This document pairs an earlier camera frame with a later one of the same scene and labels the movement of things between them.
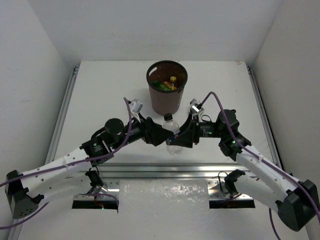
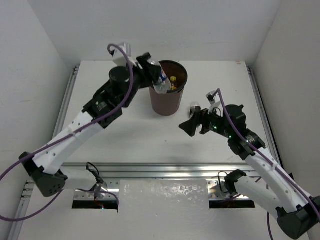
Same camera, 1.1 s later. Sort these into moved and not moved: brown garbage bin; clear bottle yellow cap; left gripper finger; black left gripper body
Moved: black left gripper body; left gripper finger
Not moved: clear bottle yellow cap; brown garbage bin
